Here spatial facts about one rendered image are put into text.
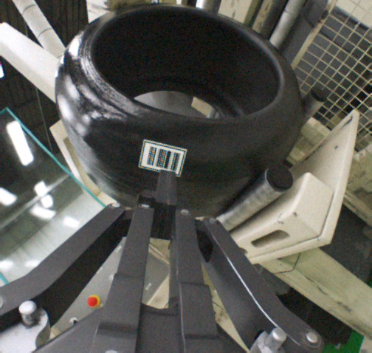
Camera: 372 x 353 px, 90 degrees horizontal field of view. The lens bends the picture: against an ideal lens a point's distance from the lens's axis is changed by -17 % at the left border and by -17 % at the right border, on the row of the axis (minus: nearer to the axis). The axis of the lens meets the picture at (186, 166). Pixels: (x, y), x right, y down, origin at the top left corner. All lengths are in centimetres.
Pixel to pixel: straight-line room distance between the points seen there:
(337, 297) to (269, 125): 66
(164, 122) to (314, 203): 25
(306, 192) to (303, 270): 46
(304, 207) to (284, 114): 17
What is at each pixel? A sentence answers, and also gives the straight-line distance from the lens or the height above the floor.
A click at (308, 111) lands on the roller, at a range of 57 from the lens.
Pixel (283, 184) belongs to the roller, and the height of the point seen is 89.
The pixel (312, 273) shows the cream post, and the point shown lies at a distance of 81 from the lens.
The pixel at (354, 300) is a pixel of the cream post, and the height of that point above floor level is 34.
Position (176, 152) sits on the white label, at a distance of 31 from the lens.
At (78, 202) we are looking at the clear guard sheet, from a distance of 108.
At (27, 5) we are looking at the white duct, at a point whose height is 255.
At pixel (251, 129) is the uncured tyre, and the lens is 36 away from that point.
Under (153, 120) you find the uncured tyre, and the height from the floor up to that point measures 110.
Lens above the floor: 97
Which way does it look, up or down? 9 degrees up
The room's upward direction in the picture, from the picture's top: 53 degrees counter-clockwise
